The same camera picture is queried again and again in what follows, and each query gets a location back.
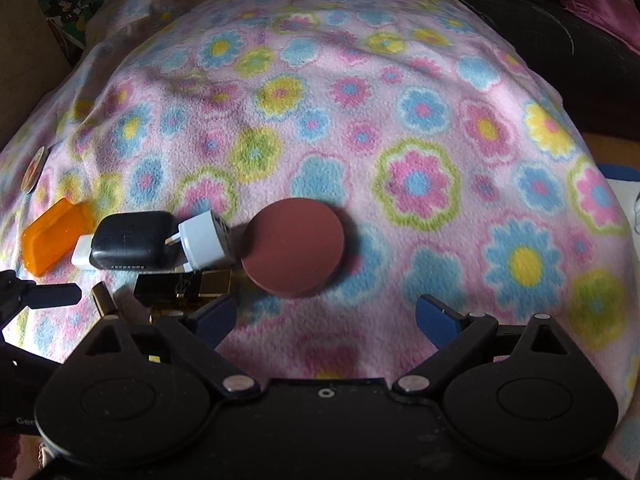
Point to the pink floral fleece blanket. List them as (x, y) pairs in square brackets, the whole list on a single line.
[(350, 110)]

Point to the cartoon printed book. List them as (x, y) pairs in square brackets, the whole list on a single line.
[(70, 7)]

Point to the small white box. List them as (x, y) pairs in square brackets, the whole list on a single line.
[(81, 255)]

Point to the black sofa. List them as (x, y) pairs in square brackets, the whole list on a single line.
[(550, 60)]

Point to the blue object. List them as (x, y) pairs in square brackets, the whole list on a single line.
[(622, 172)]

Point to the round printed badge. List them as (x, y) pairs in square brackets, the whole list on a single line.
[(35, 170)]

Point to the white travel plug adapter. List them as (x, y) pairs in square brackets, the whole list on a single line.
[(200, 240)]

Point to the black and gold lipstick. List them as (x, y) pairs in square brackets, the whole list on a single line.
[(175, 287)]

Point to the round maroon compact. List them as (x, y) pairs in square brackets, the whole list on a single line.
[(292, 247)]

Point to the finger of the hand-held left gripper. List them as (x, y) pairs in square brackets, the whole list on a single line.
[(52, 295)]

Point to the beige board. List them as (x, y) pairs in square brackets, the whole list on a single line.
[(25, 50)]

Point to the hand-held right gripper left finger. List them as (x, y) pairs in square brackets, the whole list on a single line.
[(220, 317)]

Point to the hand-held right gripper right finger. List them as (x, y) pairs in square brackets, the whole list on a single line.
[(437, 320)]

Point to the white plastic object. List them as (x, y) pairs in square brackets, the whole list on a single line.
[(631, 205)]

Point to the black hard case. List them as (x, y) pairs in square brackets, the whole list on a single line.
[(130, 240)]

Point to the small amber bottle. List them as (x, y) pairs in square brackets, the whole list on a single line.
[(102, 300)]

